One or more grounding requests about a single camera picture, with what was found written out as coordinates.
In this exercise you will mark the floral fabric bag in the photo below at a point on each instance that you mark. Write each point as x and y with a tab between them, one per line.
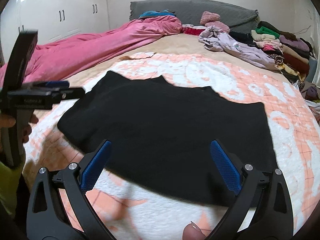
310	93

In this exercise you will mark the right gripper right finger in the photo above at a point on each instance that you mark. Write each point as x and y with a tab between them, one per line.
262	208

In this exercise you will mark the yellow-green left sleeve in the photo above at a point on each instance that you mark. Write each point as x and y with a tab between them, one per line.
8	187

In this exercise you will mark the stack of folded clothes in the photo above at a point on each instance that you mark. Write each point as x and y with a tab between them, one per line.
284	47

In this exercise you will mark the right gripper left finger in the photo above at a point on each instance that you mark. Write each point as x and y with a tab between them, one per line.
47	217

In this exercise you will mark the black sweater with orange cuffs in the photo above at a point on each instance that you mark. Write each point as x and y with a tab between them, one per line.
161	139

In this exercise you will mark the red cloth by headboard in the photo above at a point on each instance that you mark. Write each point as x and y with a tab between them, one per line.
192	30

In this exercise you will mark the pink satin duvet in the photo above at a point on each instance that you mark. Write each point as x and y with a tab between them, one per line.
64	58

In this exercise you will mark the grey headboard cover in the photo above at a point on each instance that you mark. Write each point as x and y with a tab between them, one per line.
237	18

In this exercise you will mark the beige bed sheet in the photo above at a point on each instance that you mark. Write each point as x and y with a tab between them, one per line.
160	46

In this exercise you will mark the peach and white fleece blanket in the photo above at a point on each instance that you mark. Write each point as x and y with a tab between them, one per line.
131	211

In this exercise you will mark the pink fuzzy plush item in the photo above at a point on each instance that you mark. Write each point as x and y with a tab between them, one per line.
212	19

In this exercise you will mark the lilac crumpled garment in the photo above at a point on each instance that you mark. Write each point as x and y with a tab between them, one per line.
215	39

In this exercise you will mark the blue cloth near headboard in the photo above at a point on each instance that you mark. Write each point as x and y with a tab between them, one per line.
153	13

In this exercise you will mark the right hand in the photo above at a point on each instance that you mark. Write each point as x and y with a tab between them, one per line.
192	232

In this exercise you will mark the white wardrobe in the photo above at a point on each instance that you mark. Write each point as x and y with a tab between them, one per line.
53	19

